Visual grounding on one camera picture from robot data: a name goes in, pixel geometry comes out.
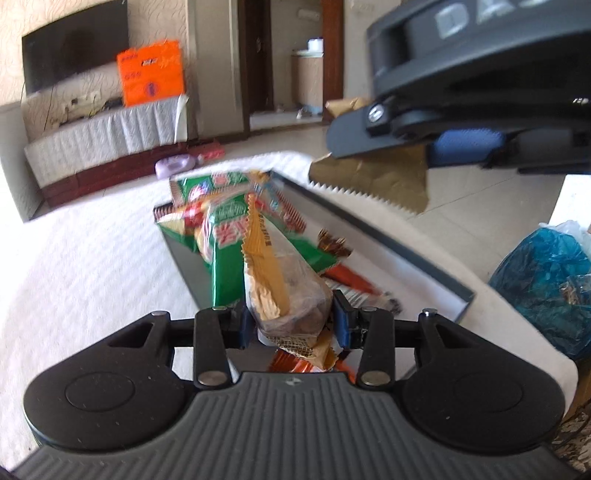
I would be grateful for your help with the black wall television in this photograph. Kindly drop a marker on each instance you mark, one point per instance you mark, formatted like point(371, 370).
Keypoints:
point(74, 44)

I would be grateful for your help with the grey shallow box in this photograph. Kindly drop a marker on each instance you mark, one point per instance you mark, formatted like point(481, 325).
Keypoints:
point(415, 263)

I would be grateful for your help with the orange cardboard box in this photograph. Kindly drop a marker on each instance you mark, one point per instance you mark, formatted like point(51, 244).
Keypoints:
point(150, 74)

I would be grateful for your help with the white wall socket strip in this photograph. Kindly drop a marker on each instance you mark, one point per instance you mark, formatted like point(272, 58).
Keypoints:
point(82, 98)

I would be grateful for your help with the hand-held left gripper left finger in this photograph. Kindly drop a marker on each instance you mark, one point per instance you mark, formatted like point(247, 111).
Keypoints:
point(212, 346)

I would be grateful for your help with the orange snack packet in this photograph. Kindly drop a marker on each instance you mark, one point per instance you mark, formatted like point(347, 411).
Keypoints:
point(353, 279)

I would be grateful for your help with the wooden kitchen cabinet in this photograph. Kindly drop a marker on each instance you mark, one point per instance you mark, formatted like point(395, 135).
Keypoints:
point(308, 83)

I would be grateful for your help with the red slipper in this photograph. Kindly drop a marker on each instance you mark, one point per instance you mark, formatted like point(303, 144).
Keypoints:
point(207, 151)

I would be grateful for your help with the cabinet with white cloth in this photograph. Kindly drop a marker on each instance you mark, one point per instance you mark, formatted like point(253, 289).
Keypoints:
point(111, 131)

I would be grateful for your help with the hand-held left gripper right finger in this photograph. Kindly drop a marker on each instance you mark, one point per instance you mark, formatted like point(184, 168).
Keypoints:
point(376, 346)

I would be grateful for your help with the large green chip bag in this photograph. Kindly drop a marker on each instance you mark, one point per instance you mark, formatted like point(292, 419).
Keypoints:
point(231, 249)

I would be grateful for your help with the white pot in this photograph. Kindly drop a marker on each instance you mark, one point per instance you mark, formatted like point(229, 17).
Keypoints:
point(315, 46)

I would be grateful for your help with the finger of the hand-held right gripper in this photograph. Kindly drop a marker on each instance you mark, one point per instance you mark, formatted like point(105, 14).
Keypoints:
point(549, 152)
point(369, 136)

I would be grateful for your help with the blue plastic bag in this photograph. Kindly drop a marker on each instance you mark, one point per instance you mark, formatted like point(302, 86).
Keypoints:
point(545, 286)

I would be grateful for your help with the clear gold-topped snack bag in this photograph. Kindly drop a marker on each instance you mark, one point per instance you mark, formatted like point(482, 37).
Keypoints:
point(378, 182)

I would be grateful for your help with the yellow striped pastry bag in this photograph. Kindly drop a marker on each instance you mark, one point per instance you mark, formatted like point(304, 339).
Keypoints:
point(286, 295)

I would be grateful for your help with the purple detergent bottle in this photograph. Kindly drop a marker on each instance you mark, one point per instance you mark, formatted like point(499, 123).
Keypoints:
point(175, 167)

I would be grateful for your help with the small green chip bag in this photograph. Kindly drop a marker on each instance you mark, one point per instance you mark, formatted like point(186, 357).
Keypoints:
point(207, 184)

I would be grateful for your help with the grey shoes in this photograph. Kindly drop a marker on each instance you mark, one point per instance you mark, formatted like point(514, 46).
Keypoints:
point(308, 111)

